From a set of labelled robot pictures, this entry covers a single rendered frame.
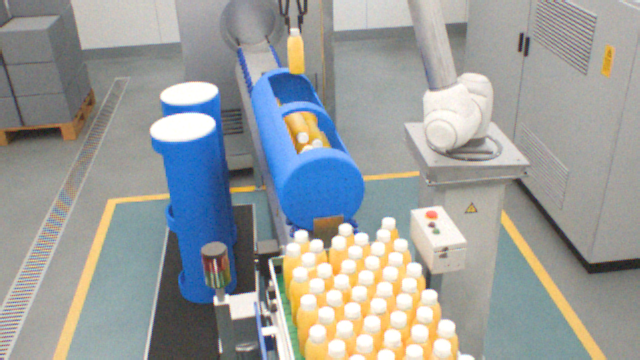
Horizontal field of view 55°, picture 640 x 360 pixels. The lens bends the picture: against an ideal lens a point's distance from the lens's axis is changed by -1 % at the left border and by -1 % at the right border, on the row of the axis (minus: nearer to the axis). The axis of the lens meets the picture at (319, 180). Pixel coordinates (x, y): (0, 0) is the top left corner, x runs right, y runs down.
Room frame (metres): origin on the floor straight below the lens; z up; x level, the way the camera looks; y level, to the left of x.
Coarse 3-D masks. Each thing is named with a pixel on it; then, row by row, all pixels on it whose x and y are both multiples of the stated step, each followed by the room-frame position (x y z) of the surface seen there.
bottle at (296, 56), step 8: (288, 40) 2.48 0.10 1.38; (296, 40) 2.46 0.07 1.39; (288, 48) 2.47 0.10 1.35; (296, 48) 2.46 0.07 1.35; (288, 56) 2.48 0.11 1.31; (296, 56) 2.46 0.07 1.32; (304, 56) 2.49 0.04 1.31; (296, 64) 2.46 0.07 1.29; (304, 64) 2.48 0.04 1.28; (296, 72) 2.46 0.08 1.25
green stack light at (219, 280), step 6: (204, 270) 1.20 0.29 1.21; (228, 270) 1.21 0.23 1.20; (210, 276) 1.19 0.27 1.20; (216, 276) 1.18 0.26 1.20; (222, 276) 1.19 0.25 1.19; (228, 276) 1.20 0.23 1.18; (210, 282) 1.19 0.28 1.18; (216, 282) 1.18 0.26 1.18; (222, 282) 1.19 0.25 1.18; (228, 282) 1.20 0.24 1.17; (216, 288) 1.18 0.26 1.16
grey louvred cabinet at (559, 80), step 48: (480, 0) 4.47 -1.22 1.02; (528, 0) 3.67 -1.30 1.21; (576, 0) 3.12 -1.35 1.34; (624, 0) 2.73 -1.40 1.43; (480, 48) 4.38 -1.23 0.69; (528, 48) 3.59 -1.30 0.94; (576, 48) 3.02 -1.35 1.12; (624, 48) 2.63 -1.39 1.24; (528, 96) 3.51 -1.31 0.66; (576, 96) 2.96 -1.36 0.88; (624, 96) 2.58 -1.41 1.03; (528, 144) 3.41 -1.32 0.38; (576, 144) 2.88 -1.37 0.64; (624, 144) 2.58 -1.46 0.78; (528, 192) 3.40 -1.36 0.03; (576, 192) 2.79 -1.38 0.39; (624, 192) 2.58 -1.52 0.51; (576, 240) 2.70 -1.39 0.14; (624, 240) 2.59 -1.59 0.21
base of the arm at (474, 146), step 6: (480, 138) 2.03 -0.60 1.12; (468, 144) 2.02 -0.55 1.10; (474, 144) 2.02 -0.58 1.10; (480, 144) 2.03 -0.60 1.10; (486, 144) 2.05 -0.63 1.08; (450, 150) 2.01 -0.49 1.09; (456, 150) 2.01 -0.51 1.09; (462, 150) 2.01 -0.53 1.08; (468, 150) 2.01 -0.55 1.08; (474, 150) 2.01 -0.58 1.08; (480, 150) 2.01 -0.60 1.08; (486, 150) 2.01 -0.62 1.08; (492, 150) 2.02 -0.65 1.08
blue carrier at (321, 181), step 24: (288, 72) 2.52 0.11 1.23; (264, 96) 2.35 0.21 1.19; (288, 96) 2.57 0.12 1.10; (312, 96) 2.59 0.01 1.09; (264, 120) 2.18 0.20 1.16; (264, 144) 2.08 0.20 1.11; (288, 144) 1.87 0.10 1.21; (336, 144) 2.12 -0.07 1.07; (288, 168) 1.73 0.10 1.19; (312, 168) 1.72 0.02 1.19; (336, 168) 1.73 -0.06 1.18; (288, 192) 1.70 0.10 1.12; (312, 192) 1.71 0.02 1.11; (336, 192) 1.73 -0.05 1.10; (360, 192) 1.74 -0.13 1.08; (288, 216) 1.70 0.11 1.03; (312, 216) 1.71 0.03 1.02
